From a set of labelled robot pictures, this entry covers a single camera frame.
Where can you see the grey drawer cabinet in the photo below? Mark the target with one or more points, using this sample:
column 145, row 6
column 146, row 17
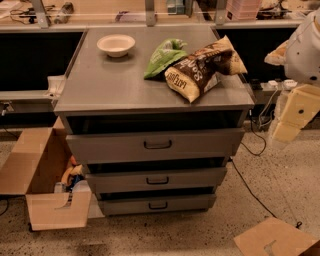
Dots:
column 106, row 95

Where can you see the brown chip bag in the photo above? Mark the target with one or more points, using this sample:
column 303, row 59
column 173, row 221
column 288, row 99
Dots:
column 196, row 74

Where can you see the grey drawer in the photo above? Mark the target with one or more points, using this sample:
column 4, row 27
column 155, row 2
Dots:
column 155, row 180
column 157, row 204
column 154, row 146

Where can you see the grey bottom drawer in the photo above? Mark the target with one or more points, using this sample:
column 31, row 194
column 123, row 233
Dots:
column 157, row 204

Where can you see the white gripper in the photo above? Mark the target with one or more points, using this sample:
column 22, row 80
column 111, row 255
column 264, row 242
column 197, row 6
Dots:
column 304, row 55

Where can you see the white power strip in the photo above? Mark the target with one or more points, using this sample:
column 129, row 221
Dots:
column 287, row 84

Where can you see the open cardboard box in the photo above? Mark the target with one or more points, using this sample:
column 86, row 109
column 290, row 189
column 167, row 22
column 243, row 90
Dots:
column 34, row 167

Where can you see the cardboard piece on floor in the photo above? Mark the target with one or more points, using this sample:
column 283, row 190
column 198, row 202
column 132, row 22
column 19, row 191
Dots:
column 274, row 237

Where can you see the grey top drawer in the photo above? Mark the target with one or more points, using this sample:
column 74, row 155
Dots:
column 154, row 146

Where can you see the green chip bag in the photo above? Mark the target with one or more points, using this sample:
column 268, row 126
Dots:
column 168, row 52

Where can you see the grey middle drawer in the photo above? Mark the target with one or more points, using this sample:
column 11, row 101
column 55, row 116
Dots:
column 155, row 180

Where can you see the pink box on shelf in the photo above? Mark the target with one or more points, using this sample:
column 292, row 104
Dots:
column 238, row 10

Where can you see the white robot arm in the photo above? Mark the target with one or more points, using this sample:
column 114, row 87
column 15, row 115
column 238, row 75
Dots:
column 300, row 56

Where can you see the white bowl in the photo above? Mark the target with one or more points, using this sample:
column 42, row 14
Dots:
column 116, row 45

